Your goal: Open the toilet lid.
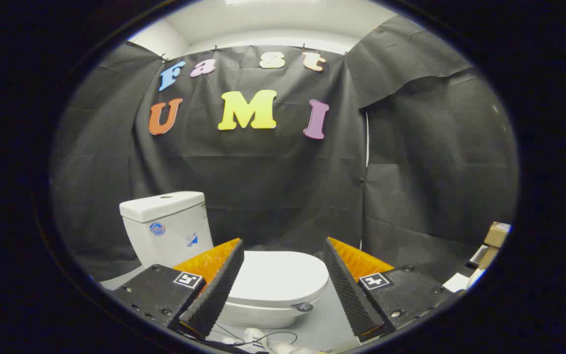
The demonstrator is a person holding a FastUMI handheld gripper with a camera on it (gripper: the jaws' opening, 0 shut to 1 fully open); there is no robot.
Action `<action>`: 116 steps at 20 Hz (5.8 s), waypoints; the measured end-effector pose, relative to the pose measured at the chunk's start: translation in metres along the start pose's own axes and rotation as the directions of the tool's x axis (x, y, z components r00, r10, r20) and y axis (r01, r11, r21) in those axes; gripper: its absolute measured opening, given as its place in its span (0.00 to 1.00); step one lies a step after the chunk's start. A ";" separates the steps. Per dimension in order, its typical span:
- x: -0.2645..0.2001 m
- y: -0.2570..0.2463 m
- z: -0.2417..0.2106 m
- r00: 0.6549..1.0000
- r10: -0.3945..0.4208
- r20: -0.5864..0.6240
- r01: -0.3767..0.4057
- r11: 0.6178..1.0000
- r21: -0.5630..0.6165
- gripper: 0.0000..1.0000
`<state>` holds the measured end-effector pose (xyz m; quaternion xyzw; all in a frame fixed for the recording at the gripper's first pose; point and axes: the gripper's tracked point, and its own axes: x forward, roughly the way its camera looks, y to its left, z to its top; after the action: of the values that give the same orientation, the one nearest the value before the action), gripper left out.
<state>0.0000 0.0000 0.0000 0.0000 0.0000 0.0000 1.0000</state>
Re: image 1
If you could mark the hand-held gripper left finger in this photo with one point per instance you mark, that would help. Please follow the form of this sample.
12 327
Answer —
216 290

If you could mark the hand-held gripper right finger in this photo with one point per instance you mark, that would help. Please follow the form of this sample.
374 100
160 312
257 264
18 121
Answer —
349 295

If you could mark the white toilet lid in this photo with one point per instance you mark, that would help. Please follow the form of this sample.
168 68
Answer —
278 275

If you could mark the white ceramic toilet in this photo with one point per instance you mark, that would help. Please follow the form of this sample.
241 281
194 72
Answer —
170 241

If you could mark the white toilet tank cover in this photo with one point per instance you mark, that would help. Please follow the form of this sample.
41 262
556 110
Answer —
160 205

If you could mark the black backdrop cloth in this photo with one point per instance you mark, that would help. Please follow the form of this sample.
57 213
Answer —
273 177

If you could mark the brown cardboard box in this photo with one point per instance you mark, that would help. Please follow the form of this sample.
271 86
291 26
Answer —
485 256
496 234

